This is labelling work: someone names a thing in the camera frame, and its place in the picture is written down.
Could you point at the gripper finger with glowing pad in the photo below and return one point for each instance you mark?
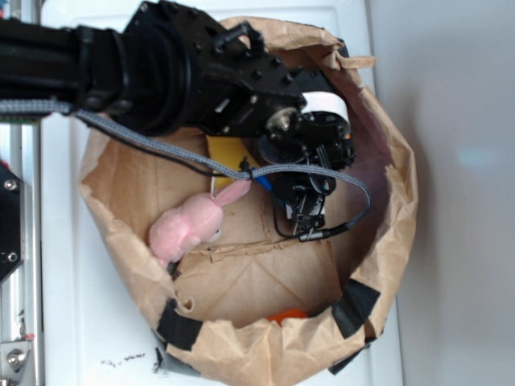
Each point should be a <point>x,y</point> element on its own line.
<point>324,102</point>

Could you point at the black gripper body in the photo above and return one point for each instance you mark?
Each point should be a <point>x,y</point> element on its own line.
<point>245,92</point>

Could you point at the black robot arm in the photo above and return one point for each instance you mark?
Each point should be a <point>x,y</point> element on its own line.
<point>172,66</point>

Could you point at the yellow sponge wedge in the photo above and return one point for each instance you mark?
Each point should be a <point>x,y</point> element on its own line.
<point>230,152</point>

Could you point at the pink plush bunny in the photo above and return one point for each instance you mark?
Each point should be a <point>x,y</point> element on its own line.
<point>197,221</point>

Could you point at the brown paper bag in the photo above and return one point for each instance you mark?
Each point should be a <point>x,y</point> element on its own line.
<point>213,316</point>

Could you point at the orange toy carrot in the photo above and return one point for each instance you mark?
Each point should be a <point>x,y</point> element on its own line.
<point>283,315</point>

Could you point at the aluminium frame rail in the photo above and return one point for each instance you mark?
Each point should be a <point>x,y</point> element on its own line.
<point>22,345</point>

